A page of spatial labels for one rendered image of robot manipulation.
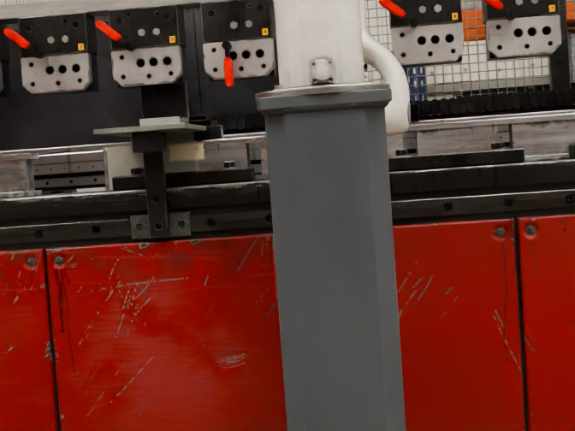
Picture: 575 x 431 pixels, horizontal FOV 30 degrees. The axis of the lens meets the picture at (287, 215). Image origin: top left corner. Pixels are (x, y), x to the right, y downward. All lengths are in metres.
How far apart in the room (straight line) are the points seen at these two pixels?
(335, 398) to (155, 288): 0.85
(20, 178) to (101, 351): 0.43
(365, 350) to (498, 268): 0.79
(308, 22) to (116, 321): 1.00
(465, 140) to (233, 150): 0.50
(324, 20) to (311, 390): 0.50
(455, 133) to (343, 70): 0.86
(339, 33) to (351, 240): 0.28
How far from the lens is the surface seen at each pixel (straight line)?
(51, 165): 2.68
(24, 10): 2.43
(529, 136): 2.32
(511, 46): 2.31
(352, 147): 1.44
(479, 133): 2.31
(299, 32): 1.47
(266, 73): 2.30
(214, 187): 2.20
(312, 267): 1.44
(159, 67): 2.34
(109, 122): 2.92
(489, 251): 2.20
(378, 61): 1.96
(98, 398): 2.31
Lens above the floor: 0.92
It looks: 3 degrees down
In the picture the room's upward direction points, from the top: 4 degrees counter-clockwise
